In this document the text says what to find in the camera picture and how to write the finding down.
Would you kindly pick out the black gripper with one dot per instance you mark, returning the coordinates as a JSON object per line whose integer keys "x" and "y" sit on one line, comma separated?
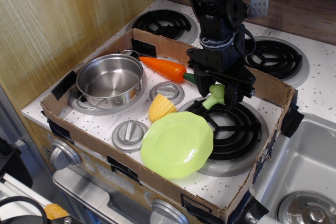
{"x": 221, "y": 61}

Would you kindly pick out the green toy broccoli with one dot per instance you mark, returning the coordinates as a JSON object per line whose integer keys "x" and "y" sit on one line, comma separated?
{"x": 217, "y": 93}

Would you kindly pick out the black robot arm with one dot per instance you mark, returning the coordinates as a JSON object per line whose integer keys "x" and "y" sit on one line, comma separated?
{"x": 223, "y": 40}

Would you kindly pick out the small steel pan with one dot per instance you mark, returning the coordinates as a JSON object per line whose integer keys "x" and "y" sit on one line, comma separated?
{"x": 111, "y": 81}

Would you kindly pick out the grey stove knob centre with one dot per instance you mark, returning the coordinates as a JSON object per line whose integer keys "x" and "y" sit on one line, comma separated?
{"x": 172, "y": 91}

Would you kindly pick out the grey stove knob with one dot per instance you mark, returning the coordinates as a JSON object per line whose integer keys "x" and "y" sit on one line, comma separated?
{"x": 127, "y": 137}
{"x": 172, "y": 91}

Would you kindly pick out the orange toy carrot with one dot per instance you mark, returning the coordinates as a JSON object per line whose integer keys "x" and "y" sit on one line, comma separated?
{"x": 174, "y": 71}

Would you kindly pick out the front right black burner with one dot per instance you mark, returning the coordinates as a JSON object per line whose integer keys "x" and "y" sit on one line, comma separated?
{"x": 239, "y": 136}

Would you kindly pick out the black burner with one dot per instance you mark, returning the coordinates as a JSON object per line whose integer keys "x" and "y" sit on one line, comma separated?
{"x": 281, "y": 59}
{"x": 168, "y": 23}
{"x": 239, "y": 136}

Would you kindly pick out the yellow toy corn piece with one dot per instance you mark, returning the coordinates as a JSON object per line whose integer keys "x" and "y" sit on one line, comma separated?
{"x": 160, "y": 107}

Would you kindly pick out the back right black burner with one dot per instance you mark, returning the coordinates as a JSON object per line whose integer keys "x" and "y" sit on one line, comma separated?
{"x": 281, "y": 59}

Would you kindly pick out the light green plastic plate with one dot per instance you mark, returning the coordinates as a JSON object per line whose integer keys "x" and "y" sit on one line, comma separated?
{"x": 177, "y": 145}

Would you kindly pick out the back left black burner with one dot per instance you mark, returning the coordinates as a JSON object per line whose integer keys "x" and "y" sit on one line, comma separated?
{"x": 168, "y": 23}

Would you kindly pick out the hanging metal spatula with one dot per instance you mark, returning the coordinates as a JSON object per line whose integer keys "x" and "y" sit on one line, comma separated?
{"x": 258, "y": 8}

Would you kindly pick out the grey stove knob front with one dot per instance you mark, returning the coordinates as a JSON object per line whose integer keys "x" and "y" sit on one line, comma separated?
{"x": 127, "y": 137}

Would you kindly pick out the grey toy sink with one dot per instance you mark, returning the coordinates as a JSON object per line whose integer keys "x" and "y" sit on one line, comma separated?
{"x": 305, "y": 161}

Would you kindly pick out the silver oven dial right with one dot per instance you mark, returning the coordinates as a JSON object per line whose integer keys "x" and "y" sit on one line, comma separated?
{"x": 165, "y": 213}

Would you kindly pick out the silver oven dial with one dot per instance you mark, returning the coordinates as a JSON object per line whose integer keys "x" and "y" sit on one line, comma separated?
{"x": 63, "y": 155}
{"x": 165, "y": 213}

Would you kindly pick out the silver sink drain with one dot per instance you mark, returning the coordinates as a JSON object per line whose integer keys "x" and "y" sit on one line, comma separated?
{"x": 306, "y": 206}

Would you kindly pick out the front left grey burner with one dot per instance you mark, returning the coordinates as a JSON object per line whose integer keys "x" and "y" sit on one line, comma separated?
{"x": 118, "y": 108}

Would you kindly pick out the silver oven dial left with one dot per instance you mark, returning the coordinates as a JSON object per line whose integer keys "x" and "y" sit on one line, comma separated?
{"x": 63, "y": 155}

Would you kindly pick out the orange object lower left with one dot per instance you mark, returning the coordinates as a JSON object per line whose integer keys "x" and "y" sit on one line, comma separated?
{"x": 54, "y": 211}

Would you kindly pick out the silver oven door handle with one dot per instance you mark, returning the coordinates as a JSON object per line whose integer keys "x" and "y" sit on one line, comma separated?
{"x": 96, "y": 202}

